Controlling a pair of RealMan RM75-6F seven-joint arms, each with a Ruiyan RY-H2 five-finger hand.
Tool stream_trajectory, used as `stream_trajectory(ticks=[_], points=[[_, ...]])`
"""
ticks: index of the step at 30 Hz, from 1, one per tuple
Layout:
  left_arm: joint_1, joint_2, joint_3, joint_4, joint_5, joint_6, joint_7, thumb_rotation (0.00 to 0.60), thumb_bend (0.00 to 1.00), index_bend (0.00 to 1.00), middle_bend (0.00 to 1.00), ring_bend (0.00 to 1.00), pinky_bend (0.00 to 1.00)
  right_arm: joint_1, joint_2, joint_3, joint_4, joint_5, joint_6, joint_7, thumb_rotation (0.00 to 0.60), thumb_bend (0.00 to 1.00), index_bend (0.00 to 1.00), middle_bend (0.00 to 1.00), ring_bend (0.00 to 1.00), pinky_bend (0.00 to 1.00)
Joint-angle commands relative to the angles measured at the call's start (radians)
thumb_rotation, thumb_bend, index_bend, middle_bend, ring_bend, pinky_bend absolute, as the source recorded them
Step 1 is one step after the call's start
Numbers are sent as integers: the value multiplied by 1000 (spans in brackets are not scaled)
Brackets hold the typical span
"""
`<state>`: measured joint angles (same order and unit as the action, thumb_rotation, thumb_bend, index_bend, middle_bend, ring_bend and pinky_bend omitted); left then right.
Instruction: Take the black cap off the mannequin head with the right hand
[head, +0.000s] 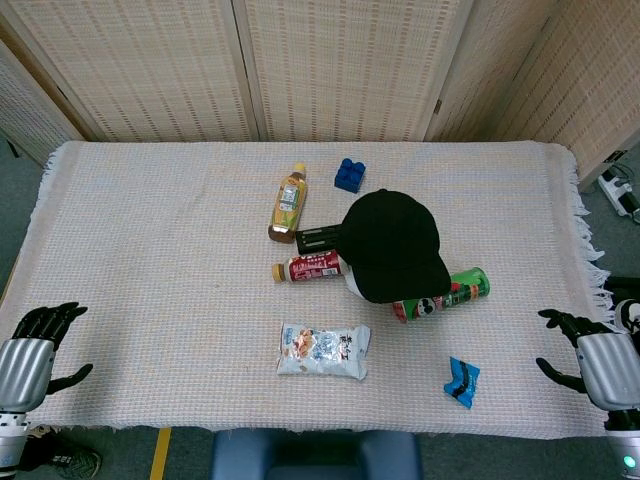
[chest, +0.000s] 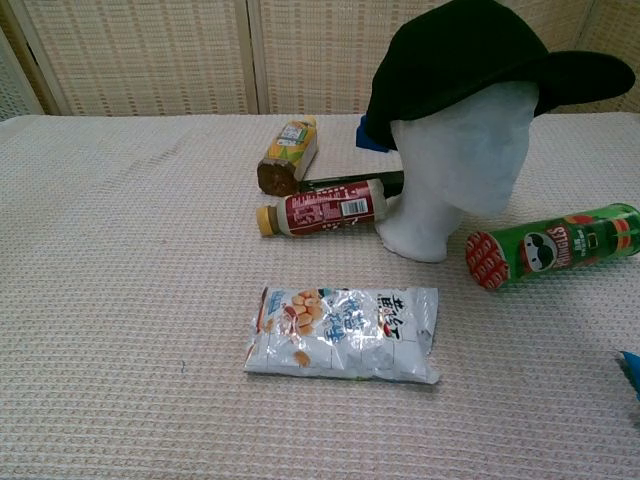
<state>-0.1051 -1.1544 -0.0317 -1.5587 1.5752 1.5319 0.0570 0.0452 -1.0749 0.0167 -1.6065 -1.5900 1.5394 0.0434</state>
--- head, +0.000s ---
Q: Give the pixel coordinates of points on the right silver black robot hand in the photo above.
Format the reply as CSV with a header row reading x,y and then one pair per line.
x,y
607,365

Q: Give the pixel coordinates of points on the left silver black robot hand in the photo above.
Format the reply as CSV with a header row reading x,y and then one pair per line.
x,y
25,360

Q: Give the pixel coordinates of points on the black baseball cap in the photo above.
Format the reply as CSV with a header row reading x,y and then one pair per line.
x,y
395,240

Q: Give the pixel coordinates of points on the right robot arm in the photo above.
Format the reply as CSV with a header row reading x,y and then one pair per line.
x,y
625,445

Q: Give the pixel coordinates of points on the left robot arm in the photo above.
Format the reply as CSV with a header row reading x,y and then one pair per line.
x,y
11,440

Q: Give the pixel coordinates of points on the black sneaker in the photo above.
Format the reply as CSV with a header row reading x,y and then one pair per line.
x,y
67,457

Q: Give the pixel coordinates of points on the blue snack packet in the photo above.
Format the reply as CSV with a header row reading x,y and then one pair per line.
x,y
462,382

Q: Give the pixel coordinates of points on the green Pringles can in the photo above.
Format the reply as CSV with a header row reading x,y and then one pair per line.
x,y
465,290

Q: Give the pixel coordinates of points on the yellow floor tape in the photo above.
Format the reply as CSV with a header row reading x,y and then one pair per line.
x,y
161,452

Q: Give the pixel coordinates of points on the pale woven tablecloth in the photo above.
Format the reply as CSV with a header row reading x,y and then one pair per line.
x,y
175,280

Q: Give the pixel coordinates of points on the white power strip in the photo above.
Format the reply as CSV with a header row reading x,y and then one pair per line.
x,y
620,192

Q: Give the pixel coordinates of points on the woven folding screen panel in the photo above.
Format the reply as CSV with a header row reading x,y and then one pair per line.
x,y
490,70
595,90
30,115
345,70
145,70

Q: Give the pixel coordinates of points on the white peanut snack bag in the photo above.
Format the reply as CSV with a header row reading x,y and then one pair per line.
x,y
322,350

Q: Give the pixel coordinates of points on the red label milk tea bottle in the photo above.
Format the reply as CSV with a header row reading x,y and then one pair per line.
x,y
312,267

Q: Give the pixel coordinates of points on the yellow tea bottle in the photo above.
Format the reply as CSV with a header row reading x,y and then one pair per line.
x,y
289,200

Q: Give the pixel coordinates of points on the blue building block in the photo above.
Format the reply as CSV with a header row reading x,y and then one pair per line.
x,y
350,175

